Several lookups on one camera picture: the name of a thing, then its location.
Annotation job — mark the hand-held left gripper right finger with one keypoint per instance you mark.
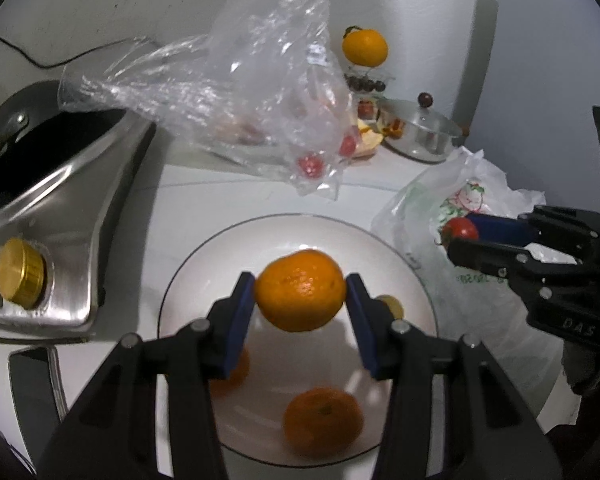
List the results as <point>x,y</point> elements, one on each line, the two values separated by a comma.
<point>367,330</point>

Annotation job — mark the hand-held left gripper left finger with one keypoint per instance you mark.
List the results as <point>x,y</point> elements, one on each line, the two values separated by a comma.
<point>240,320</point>

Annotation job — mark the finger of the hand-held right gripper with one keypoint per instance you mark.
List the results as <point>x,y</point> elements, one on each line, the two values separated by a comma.
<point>500,228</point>
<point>485,257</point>

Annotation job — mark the small yellow fruit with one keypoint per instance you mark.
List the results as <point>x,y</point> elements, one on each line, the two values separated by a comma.
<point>392,304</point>

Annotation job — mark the cherry tomato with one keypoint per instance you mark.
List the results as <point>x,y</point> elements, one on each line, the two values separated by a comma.
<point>461,229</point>
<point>348,145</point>
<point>310,165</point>

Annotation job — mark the mandarin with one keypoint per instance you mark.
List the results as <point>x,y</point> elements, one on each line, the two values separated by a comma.
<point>323,422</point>
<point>300,292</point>
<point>240,366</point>

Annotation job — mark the green printed plastic bag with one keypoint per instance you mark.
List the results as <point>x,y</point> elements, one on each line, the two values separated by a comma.
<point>480,320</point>

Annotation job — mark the white plate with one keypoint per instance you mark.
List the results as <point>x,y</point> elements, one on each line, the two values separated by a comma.
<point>280,240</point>

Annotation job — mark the steel pot lid with knob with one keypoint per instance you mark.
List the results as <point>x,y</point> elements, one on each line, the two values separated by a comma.
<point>420,114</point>

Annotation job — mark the grey refrigerator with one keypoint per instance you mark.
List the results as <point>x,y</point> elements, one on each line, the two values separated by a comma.
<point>540,60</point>

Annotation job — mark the clear box of dark fruit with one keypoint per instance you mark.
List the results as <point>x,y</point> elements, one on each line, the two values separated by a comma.
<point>367,82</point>

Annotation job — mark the steel induction cooker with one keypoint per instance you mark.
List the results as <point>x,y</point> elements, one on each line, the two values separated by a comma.
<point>80,200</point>

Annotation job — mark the large orange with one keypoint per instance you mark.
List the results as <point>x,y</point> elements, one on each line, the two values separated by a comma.
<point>365,47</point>

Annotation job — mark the clear plastic bag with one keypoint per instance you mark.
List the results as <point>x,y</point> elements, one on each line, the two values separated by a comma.
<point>205,75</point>

